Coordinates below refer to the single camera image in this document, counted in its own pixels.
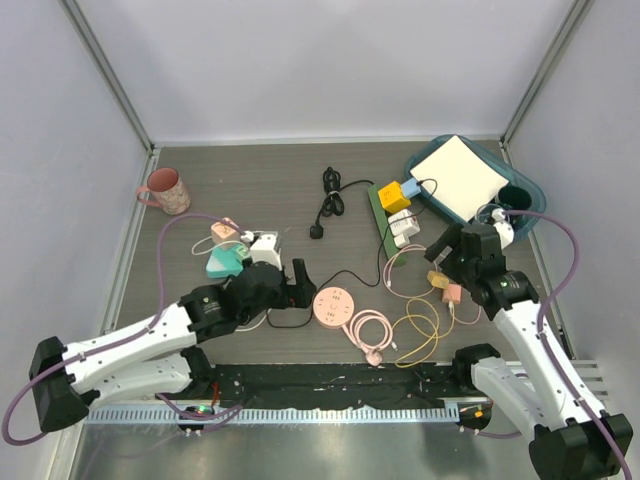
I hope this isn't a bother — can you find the black usb cable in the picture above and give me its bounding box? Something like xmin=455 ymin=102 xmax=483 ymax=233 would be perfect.
xmin=265 ymin=178 xmax=440 ymax=331

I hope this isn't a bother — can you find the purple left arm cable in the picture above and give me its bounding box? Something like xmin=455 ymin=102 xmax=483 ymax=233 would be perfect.
xmin=1 ymin=213 xmax=256 ymax=446

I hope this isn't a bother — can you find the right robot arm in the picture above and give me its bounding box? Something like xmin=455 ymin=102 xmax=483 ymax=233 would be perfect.
xmin=425 ymin=224 xmax=633 ymax=479

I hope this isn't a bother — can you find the black power cord with plug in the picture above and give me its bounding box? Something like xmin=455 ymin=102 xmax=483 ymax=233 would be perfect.
xmin=309 ymin=166 xmax=375 ymax=241

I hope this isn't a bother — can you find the yellow cable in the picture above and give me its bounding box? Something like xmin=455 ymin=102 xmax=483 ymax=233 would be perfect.
xmin=391 ymin=287 xmax=456 ymax=369

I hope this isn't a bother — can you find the dark green cup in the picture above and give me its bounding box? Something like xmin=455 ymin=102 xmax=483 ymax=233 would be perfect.
xmin=495 ymin=184 xmax=533 ymax=210

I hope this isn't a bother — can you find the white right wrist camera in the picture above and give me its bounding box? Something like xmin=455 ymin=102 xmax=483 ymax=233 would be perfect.
xmin=489 ymin=207 xmax=515 ymax=250

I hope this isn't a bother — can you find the peach cube socket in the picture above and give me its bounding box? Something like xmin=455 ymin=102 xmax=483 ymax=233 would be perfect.
xmin=210 ymin=217 xmax=241 ymax=250

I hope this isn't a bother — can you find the white cable duct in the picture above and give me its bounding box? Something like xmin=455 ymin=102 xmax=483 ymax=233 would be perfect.
xmin=85 ymin=404 xmax=459 ymax=425

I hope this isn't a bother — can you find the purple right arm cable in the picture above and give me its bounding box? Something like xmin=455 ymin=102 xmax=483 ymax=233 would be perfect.
xmin=499 ymin=209 xmax=634 ymax=480

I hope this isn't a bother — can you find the teal triangular socket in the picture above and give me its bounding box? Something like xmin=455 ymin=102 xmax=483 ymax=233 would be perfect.
xmin=205 ymin=245 xmax=243 ymax=280

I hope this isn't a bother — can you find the pink charger plug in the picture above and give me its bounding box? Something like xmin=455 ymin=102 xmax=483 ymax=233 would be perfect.
xmin=441 ymin=284 xmax=462 ymax=306

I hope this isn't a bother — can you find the light blue charger plug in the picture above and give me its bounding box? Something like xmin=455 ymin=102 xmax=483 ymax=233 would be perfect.
xmin=401 ymin=179 xmax=421 ymax=199

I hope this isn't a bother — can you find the clear glass cup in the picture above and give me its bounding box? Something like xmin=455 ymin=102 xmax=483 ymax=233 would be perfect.
xmin=473 ymin=203 xmax=502 ymax=225

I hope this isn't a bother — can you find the green power strip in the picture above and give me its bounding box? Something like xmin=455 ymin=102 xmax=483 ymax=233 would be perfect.
xmin=367 ymin=184 xmax=399 ymax=259

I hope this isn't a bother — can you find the yellow cube socket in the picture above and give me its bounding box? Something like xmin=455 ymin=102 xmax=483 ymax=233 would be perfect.
xmin=378 ymin=181 xmax=411 ymax=214

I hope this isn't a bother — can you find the white cube adapter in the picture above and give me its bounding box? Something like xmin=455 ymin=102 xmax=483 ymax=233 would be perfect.
xmin=388 ymin=209 xmax=420 ymax=249

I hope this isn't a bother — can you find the white usb cable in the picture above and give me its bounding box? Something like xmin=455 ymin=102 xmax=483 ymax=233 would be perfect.
xmin=191 ymin=230 xmax=286 ymax=334

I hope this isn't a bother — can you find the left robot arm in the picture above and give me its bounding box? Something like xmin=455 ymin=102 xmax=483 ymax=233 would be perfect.
xmin=29 ymin=259 xmax=317 ymax=433

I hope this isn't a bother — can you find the white paper pad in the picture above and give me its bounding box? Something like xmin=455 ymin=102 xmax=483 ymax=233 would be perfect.
xmin=409 ymin=135 xmax=509 ymax=222

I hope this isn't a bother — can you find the pink round socket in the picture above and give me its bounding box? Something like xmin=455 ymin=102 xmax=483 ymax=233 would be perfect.
xmin=312 ymin=287 xmax=355 ymax=329

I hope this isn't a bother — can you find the teal plastic tray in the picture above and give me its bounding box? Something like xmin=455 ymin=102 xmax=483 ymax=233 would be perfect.
xmin=404 ymin=134 xmax=546 ymax=223

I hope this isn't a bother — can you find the pink cable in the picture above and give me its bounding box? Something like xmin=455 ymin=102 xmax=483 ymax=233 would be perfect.
xmin=344 ymin=243 xmax=484 ymax=367

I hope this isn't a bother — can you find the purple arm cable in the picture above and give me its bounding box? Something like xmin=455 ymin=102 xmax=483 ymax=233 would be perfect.
xmin=499 ymin=209 xmax=634 ymax=480
xmin=1 ymin=213 xmax=256 ymax=446

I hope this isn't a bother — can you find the pink floral mug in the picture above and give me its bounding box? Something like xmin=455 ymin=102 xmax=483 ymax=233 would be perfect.
xmin=135 ymin=167 xmax=191 ymax=216

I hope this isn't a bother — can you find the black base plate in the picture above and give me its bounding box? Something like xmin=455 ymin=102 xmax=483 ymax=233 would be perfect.
xmin=166 ymin=363 xmax=484 ymax=410

